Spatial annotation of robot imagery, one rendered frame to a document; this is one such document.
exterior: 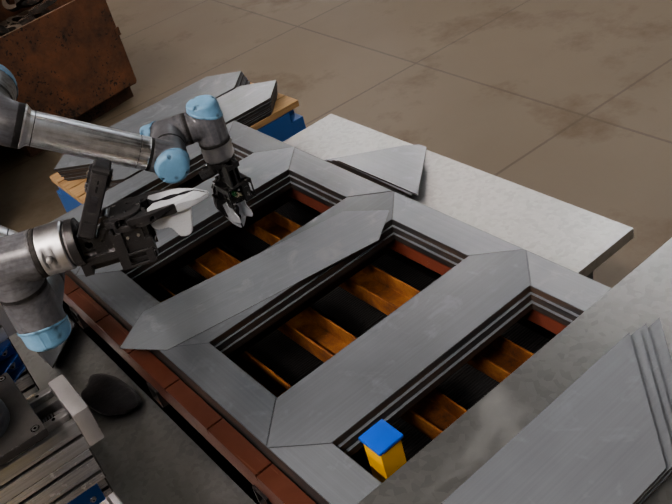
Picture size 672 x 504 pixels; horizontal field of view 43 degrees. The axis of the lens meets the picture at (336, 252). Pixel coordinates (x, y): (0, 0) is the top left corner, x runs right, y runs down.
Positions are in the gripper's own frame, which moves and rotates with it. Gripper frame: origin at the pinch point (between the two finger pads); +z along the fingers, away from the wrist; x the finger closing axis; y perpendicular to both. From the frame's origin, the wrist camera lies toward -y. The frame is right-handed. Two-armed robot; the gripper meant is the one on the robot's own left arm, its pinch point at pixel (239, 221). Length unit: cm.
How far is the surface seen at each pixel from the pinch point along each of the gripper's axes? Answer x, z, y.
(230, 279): -12.2, 5.5, 11.2
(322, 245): 10.2, 5.6, 20.1
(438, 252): 27, 8, 43
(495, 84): 217, 93, -121
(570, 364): 0, -13, 105
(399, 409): -13, 9, 72
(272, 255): 0.1, 5.6, 12.3
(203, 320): -25.0, 5.5, 18.8
